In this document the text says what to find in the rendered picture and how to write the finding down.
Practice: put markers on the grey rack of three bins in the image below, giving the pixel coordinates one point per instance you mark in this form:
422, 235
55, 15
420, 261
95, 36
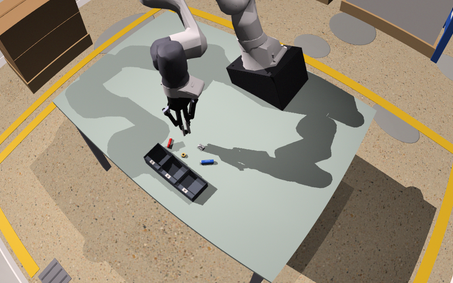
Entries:
175, 172

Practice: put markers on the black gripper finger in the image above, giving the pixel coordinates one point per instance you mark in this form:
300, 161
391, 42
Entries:
177, 122
189, 115

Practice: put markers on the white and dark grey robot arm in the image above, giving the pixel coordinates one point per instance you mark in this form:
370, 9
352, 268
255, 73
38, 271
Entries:
258, 50

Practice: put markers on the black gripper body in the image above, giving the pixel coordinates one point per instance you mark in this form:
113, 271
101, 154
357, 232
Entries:
177, 102

